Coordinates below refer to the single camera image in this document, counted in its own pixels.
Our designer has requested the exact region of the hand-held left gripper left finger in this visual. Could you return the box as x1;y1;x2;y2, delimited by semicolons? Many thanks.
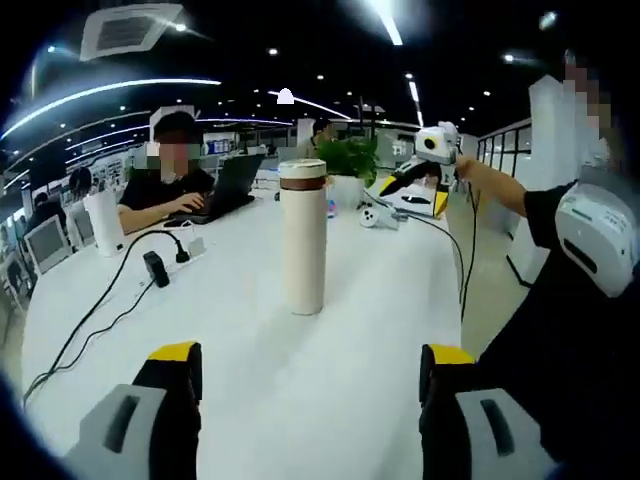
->
64;341;204;480

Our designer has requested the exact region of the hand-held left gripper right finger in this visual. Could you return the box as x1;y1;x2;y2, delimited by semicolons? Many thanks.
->
418;343;556;480

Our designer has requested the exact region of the cream brown-banded cup lid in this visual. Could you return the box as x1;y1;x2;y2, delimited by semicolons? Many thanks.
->
278;158;329;193

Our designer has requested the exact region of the cream water cup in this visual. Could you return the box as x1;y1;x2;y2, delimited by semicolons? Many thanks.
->
279;187;327;317

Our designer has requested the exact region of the person's right hand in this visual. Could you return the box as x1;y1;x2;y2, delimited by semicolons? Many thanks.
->
452;154;479;185

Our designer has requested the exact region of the white round device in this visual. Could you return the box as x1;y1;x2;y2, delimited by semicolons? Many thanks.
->
360;207;401;232

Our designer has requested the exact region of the green potted plant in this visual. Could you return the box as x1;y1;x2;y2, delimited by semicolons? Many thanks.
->
313;133;382;207

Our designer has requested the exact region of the glass partition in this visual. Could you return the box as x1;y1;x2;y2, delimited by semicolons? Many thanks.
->
474;118;534;174

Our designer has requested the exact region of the white table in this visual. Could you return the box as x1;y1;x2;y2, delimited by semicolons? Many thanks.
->
19;169;481;480

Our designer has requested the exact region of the straight ceiling light strip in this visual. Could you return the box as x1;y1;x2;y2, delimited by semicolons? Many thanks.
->
367;0;404;46

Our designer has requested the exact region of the operator in black shirt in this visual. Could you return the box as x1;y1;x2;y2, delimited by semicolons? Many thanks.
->
477;182;640;471

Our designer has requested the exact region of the black power adapter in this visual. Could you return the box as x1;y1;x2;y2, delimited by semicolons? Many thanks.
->
143;251;171;289

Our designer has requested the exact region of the white power strip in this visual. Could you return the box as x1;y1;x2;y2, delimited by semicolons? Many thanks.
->
132;238;209;299

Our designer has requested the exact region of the black laptop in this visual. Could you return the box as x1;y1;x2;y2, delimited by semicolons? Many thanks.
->
167;152;266;225

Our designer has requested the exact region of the white computer monitor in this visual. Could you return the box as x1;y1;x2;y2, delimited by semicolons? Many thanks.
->
23;214;71;275

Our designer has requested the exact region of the ceiling air vent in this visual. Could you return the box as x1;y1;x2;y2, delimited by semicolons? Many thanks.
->
79;4;184;62

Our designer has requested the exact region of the curved ceiling light strip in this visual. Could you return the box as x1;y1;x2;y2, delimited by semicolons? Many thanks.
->
0;78;222;142

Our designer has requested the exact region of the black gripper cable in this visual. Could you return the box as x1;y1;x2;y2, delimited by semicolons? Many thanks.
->
452;177;476;324

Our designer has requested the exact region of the black plug with cable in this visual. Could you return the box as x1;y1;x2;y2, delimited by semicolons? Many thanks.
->
22;230;192;406

